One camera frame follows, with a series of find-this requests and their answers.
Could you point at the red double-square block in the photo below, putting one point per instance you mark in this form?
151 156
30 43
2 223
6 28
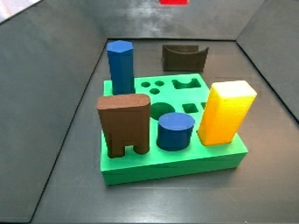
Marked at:
173 2

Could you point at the green foam shape board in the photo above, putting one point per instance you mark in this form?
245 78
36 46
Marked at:
176 152

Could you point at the brown arch block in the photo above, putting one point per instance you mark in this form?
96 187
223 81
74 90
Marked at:
124 118

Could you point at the blue short cylinder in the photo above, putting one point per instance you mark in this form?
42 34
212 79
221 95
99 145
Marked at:
173 131

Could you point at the black curved stand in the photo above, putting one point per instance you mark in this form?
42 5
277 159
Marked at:
184 58

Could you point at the yellow rectangular block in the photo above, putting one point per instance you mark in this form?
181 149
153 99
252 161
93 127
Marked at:
229 100

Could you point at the blue hexagonal prism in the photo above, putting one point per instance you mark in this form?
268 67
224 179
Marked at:
120 61

